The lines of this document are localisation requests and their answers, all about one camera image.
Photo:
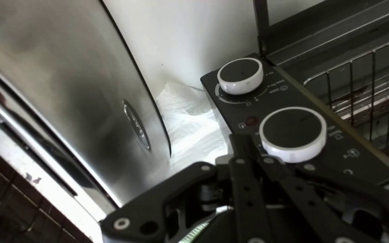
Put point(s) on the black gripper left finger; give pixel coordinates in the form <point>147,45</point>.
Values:
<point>225,200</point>

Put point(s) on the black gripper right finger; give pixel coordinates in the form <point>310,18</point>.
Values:
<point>314,204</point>

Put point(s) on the oven dial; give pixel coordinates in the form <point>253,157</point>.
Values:
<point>294,134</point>
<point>241,76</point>

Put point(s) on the black toaster oven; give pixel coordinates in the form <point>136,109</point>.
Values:
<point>333,58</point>

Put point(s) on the stainless steel toaster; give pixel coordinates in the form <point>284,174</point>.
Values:
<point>70,68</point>

